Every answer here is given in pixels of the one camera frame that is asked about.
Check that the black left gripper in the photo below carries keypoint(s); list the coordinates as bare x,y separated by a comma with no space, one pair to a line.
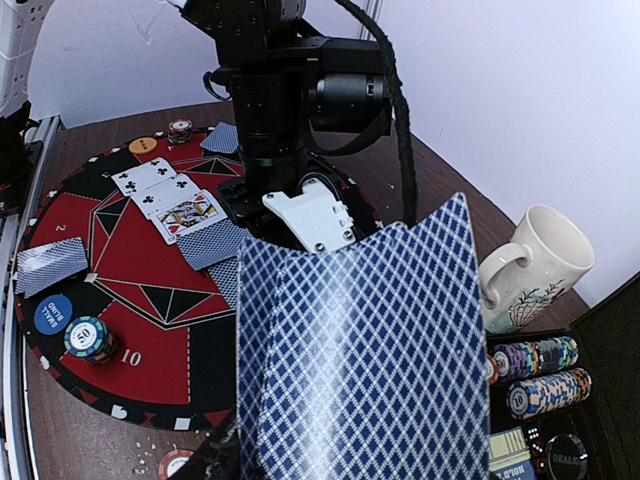
298,97

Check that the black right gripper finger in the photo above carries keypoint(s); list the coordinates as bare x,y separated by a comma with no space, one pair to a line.
217,458

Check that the orange white chip stack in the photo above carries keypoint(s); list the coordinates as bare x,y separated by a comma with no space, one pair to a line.
172,462

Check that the grey dealt playing cards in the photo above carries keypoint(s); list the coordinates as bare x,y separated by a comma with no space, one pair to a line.
223,139

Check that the red white chip stack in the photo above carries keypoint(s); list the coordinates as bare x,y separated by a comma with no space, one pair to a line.
180,131

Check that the face up queen card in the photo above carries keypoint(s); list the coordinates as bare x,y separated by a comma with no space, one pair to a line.
190,215

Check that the orange big blind button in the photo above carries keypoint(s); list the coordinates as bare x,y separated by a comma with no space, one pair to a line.
143,145

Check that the face down grey board card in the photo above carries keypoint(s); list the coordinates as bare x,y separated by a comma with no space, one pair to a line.
213,244

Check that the face up clubs card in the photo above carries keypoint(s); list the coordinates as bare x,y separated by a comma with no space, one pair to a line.
161,196
139,178

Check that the grey playing card deck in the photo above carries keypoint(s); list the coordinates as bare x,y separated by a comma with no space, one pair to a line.
367,362

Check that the green white chip stack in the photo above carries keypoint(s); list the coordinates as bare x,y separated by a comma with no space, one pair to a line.
90,339

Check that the blue small blind button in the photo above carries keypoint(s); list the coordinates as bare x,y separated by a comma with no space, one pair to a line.
53,315

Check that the poker chip row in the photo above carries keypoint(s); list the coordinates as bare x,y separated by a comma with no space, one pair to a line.
529,359
529,398

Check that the round red black poker mat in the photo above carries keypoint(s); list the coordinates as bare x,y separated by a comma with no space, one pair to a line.
174,366

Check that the blue card box in case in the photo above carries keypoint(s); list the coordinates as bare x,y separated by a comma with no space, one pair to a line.
509,456

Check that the cream ceramic mug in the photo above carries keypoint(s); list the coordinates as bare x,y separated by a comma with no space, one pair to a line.
546,256

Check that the black dealer puck in case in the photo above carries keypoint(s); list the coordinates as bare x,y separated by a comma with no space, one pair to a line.
567,457

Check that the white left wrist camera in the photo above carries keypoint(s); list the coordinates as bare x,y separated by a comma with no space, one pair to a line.
316,217

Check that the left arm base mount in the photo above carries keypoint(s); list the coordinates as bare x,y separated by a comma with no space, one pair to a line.
16,165

